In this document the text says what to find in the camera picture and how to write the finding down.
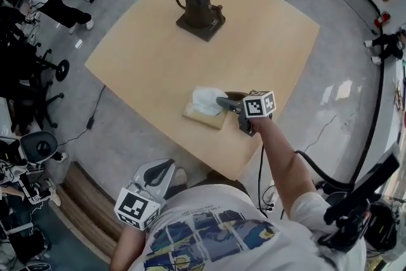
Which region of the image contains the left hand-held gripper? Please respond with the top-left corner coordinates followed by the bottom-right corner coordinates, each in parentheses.
top-left (114, 157), bottom-right (176, 231)

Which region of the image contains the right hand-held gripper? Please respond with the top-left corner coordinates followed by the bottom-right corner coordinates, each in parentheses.
top-left (216, 90), bottom-right (277, 138)

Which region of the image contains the white tissue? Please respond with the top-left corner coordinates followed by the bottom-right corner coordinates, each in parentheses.
top-left (192, 86), bottom-right (225, 117)

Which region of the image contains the person's left forearm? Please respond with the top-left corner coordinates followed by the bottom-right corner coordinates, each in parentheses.
top-left (110, 221), bottom-right (154, 271)

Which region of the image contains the person's right forearm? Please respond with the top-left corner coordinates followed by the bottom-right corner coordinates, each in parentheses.
top-left (252, 117), bottom-right (318, 220)

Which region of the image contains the person's left white shoe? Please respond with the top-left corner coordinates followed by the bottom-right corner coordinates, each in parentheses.
top-left (173, 167), bottom-right (188, 185)

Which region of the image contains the dark square kettle base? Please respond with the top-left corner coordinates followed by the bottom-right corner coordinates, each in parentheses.
top-left (176, 11), bottom-right (226, 43)

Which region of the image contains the wooden bench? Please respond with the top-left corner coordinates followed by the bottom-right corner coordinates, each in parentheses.
top-left (47, 161), bottom-right (124, 264)

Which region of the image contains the person's white printed t-shirt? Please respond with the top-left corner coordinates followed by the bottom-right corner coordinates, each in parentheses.
top-left (126, 183), bottom-right (369, 271)

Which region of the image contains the black gooseneck kettle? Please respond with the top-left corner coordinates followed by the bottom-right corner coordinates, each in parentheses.
top-left (169, 0), bottom-right (225, 29)

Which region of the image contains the black equipment stand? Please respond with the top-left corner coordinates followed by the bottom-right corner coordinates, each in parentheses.
top-left (28, 41), bottom-right (70, 83)

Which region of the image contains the black office chair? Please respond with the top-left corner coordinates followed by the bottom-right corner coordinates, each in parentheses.
top-left (0, 79), bottom-right (66, 134)

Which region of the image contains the red canister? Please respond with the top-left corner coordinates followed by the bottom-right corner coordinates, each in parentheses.
top-left (374, 11), bottom-right (391, 29)

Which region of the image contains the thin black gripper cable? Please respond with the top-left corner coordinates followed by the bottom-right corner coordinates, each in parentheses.
top-left (257, 145), bottom-right (275, 219)

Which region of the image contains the thick black cable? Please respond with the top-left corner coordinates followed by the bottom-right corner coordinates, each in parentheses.
top-left (294, 150), bottom-right (355, 191)

